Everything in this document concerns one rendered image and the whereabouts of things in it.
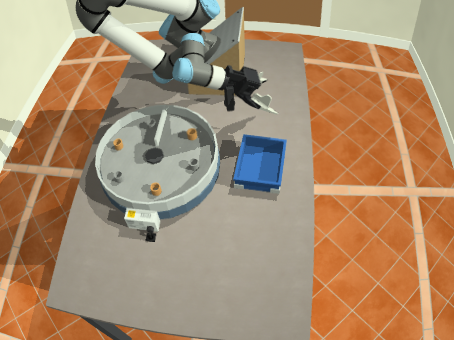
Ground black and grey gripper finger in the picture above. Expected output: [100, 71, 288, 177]
[240, 93, 278, 115]
[258, 72, 268, 84]

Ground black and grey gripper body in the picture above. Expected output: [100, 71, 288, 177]
[218, 65, 261, 98]

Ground grey round turntable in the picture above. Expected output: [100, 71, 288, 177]
[95, 105, 220, 242]

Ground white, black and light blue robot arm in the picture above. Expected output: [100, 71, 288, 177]
[76, 0, 226, 90]

